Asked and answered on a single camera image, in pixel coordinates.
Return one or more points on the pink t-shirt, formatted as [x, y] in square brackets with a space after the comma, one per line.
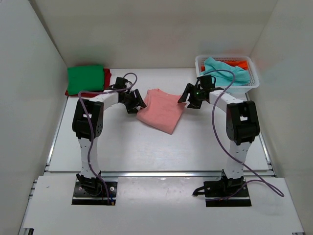
[162, 110]

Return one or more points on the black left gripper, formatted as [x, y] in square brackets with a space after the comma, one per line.
[137, 102]

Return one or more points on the white plastic basket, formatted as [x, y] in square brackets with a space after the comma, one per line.
[254, 81]

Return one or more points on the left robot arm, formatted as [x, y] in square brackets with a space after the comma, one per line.
[88, 125]

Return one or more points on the red folded t-shirt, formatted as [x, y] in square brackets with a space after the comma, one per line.
[107, 78]

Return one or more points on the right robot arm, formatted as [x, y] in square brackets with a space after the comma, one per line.
[241, 125]

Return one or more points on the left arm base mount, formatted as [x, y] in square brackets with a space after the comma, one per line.
[93, 192]

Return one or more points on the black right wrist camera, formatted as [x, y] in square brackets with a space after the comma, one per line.
[206, 82]

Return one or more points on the orange t-shirt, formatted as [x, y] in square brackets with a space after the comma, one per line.
[242, 64]

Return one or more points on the teal t-shirt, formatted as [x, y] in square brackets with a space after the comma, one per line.
[223, 73]

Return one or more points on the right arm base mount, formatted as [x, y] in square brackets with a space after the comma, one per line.
[225, 192]

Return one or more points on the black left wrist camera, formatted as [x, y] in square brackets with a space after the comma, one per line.
[121, 83]

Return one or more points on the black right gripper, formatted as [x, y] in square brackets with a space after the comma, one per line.
[192, 104]

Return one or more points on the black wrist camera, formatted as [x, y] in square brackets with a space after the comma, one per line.
[121, 83]
[206, 82]

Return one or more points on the green folded t-shirt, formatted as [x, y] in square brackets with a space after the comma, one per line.
[85, 78]

